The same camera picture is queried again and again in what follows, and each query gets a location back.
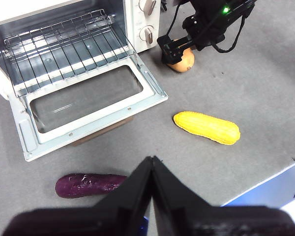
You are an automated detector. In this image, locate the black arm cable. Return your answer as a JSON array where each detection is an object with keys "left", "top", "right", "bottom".
[
  {"left": 211, "top": 16, "right": 246, "bottom": 54},
  {"left": 166, "top": 0, "right": 187, "bottom": 39}
]

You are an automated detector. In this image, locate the purple eggplant green stem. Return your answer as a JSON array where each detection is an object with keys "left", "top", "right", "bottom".
[{"left": 55, "top": 173, "right": 128, "bottom": 199}]

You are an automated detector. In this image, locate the brown potato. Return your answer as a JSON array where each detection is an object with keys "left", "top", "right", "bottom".
[{"left": 166, "top": 38, "right": 195, "bottom": 73}]

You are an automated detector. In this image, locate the metal wire oven rack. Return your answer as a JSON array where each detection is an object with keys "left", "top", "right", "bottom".
[{"left": 1, "top": 9, "right": 139, "bottom": 98}]

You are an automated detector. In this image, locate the white oven knob brown pointer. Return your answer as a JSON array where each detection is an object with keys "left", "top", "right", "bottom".
[
  {"left": 138, "top": 0, "right": 158, "bottom": 16},
  {"left": 139, "top": 25, "right": 155, "bottom": 45}
]

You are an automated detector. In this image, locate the yellow corn cob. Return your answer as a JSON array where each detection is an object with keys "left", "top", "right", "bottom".
[{"left": 173, "top": 111, "right": 241, "bottom": 146}]

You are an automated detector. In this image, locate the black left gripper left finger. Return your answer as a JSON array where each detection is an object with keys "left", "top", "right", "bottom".
[{"left": 2, "top": 156, "right": 153, "bottom": 236}]

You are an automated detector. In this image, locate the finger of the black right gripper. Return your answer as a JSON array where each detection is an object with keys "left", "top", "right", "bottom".
[{"left": 156, "top": 35, "right": 184, "bottom": 65}]

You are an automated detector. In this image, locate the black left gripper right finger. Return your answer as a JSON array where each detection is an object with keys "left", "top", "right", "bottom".
[{"left": 151, "top": 155, "right": 295, "bottom": 236}]

